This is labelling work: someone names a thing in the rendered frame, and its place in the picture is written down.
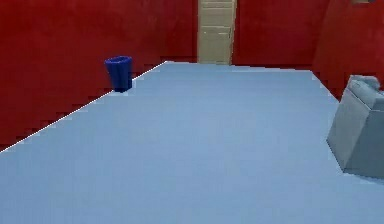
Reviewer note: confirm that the beige room door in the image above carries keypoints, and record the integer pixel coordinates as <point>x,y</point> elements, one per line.
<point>215,33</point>

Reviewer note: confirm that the blue waste bin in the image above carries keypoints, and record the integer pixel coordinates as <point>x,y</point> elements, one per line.
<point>119,74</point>

